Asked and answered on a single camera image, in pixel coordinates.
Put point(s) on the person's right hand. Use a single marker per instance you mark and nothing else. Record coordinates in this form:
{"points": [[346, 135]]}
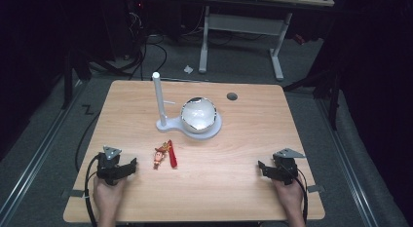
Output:
{"points": [[290, 197]]}

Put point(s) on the dark round table grommet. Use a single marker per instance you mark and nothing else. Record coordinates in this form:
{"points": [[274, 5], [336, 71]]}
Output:
{"points": [[232, 96]]}

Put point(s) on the black stand leg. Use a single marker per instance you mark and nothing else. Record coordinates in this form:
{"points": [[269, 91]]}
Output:
{"points": [[332, 103], [67, 87]]}

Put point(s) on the white hook stand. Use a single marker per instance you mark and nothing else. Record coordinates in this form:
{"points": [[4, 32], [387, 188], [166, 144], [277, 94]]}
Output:
{"points": [[160, 100]]}

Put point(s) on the desk with white frame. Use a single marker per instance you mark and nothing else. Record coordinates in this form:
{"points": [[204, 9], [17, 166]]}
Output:
{"points": [[243, 24]]}

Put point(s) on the white shiny round bowl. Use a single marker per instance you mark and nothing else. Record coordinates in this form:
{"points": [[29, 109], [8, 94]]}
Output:
{"points": [[198, 115]]}

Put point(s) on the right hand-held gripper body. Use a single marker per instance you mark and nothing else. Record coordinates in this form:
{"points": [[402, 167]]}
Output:
{"points": [[285, 170]]}

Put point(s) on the grey tape piece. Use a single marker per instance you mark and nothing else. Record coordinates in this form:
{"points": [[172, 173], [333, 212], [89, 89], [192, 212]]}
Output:
{"points": [[315, 188], [76, 193]]}

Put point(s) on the person's left hand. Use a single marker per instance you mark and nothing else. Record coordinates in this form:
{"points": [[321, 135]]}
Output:
{"points": [[108, 194]]}

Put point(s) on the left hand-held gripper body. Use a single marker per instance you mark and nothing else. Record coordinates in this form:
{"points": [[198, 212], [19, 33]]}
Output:
{"points": [[108, 170]]}

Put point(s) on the white paper scrap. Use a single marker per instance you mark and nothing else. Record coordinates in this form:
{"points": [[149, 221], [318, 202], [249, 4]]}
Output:
{"points": [[188, 69]]}

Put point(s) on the metal floor rail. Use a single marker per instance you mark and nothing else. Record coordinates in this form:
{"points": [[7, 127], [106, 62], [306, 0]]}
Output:
{"points": [[350, 165], [35, 162]]}

